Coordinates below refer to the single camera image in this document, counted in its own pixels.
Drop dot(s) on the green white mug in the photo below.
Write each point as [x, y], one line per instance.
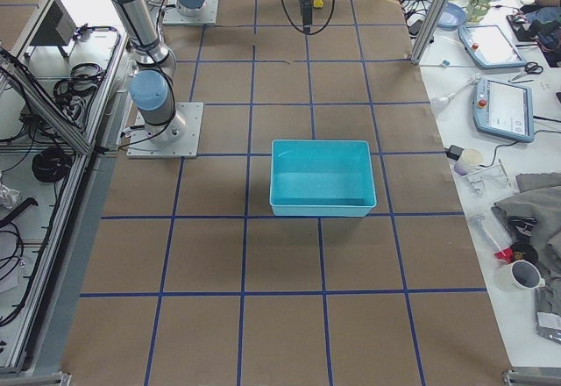
[476, 10]

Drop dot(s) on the light blue plastic bin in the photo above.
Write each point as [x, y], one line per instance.
[321, 178]

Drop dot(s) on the upper teach pendant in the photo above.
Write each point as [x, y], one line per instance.
[489, 47]

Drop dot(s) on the teach pendant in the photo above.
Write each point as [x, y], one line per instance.
[489, 47]
[504, 110]

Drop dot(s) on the lower teach pendant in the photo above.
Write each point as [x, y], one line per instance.
[504, 110]

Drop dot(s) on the cream purple cup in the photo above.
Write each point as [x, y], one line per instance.
[469, 161]

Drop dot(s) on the black scissors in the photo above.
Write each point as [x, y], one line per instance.
[531, 68]

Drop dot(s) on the grey control box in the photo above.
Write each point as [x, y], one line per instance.
[57, 29]

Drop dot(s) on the grey cloth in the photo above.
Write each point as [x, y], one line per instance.
[538, 198]

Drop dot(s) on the white grey mug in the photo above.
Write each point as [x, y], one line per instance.
[518, 276]

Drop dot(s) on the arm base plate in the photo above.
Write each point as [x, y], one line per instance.
[180, 139]
[178, 15]

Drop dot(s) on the aluminium frame post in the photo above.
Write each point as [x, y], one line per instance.
[427, 30]

